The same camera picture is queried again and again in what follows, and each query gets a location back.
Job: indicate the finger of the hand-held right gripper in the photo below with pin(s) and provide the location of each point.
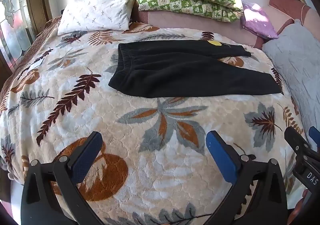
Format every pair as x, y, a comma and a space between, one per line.
315, 136
295, 139

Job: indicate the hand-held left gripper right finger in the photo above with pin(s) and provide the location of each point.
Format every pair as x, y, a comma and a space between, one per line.
222, 157

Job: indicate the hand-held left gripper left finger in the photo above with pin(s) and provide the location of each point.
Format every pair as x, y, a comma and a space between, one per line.
85, 157

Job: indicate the black pants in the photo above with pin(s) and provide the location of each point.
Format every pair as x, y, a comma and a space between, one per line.
180, 72

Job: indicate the leaf print fleece blanket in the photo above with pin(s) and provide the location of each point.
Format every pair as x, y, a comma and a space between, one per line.
140, 139

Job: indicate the grey quilted blanket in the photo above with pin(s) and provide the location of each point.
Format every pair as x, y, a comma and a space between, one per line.
297, 64

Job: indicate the purple pillow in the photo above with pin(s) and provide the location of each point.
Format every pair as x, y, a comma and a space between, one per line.
257, 19

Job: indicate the maroon padded headboard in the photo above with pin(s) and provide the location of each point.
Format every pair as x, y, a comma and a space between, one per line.
292, 4

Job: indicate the white leaf print pillow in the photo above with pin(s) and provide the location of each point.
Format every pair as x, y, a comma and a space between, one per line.
97, 13

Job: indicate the wooden framed patterned glass window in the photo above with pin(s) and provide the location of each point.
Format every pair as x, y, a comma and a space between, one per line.
17, 14

